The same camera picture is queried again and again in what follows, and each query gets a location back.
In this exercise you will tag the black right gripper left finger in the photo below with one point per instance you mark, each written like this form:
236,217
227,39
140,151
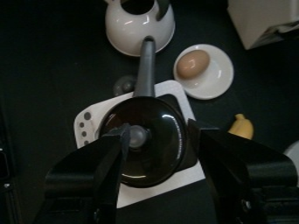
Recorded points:
85,175

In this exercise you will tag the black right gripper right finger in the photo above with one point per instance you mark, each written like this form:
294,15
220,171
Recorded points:
240,163

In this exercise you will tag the small grey pot lid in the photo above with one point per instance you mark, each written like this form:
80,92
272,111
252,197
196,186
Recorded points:
123,85

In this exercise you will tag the white toy kettle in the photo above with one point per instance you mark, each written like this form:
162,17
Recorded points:
132,32

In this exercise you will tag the white toy stove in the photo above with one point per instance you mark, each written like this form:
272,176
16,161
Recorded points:
171,87

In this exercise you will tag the black frying pan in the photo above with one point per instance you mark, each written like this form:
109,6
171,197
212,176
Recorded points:
146,70

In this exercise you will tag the beige cardboard box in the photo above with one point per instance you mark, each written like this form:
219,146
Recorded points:
256,20

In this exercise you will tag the glossy black saucepan lid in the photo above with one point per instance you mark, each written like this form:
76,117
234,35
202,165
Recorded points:
163,140

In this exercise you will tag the yellow toy banana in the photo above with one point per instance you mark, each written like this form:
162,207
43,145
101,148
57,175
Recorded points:
242,127

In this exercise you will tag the white round plate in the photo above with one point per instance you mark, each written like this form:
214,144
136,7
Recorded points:
218,78

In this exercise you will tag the brown toy egg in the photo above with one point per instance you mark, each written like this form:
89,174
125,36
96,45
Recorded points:
192,63

